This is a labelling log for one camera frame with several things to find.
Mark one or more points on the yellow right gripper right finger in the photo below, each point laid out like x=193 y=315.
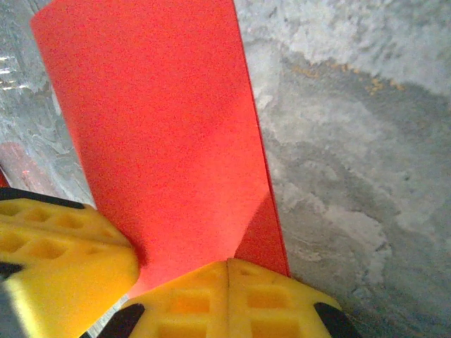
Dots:
x=296 y=317

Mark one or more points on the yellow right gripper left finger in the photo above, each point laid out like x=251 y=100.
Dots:
x=197 y=317

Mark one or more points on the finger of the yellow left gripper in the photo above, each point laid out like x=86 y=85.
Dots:
x=70 y=288
x=88 y=227

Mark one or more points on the red cloth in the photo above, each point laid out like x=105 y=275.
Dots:
x=158 y=123

